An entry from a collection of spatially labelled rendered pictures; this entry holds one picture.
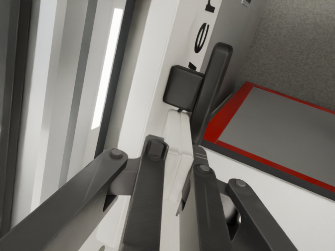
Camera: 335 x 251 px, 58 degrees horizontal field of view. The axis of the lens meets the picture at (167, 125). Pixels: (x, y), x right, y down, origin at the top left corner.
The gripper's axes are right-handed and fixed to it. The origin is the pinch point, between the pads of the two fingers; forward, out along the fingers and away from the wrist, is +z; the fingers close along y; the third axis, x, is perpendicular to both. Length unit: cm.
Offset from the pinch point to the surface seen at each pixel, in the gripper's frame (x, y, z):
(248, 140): -8.1, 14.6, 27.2
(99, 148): -3.0, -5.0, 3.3
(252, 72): -6, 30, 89
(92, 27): 6.0, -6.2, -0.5
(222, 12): 9.1, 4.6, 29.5
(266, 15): 13, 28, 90
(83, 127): -0.2, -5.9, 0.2
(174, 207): -16.8, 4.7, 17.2
